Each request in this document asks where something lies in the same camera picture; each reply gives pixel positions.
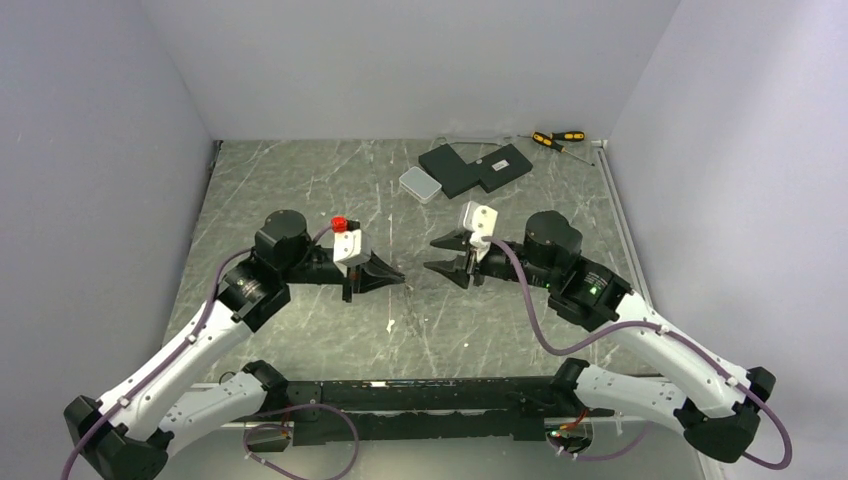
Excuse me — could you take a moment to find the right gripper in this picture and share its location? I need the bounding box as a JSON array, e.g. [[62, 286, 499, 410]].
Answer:
[[423, 229, 557, 289]]

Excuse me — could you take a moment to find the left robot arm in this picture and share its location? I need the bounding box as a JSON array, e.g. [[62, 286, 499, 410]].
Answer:
[[61, 210, 405, 479]]

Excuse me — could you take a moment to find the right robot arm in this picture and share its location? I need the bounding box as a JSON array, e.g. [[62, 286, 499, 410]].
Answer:
[[427, 203, 776, 463]]

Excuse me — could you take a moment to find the white rectangular box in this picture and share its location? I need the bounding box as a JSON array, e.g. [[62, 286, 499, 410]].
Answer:
[[399, 166, 442, 204]]

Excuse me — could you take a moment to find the black rectangular box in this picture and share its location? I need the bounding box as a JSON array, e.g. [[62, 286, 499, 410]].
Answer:
[[476, 144, 533, 193]]

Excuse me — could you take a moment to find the yellow black screwdriver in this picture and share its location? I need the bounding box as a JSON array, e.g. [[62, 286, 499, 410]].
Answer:
[[532, 139, 593, 166], [521, 131, 586, 143]]

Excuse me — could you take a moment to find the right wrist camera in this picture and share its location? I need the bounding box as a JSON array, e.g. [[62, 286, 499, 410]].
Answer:
[[459, 201, 499, 261]]

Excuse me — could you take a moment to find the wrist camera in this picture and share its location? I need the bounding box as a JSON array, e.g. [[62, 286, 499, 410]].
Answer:
[[459, 201, 499, 261], [331, 216, 372, 273]]

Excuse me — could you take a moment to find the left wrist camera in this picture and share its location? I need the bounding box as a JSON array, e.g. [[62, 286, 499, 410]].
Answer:
[[331, 216, 372, 273]]

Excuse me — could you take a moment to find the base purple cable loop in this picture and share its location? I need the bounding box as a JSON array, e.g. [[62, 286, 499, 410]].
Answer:
[[242, 402, 362, 480]]

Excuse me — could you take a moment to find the black base frame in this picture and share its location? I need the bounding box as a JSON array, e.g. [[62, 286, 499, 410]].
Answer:
[[241, 360, 589, 446]]

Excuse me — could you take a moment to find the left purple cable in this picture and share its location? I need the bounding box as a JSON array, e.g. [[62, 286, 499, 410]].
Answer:
[[60, 248, 256, 480]]

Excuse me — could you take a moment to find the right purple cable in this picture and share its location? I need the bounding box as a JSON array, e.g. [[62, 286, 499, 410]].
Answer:
[[483, 236, 794, 473]]

